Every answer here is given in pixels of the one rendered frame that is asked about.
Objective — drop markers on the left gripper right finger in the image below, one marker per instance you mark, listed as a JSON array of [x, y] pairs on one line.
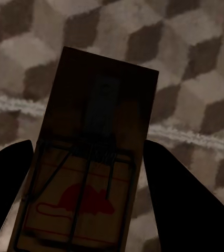
[[189, 217]]

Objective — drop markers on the mousetrap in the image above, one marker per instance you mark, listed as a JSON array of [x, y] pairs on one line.
[[82, 182]]

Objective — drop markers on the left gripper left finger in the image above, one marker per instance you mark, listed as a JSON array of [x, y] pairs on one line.
[[15, 161]]

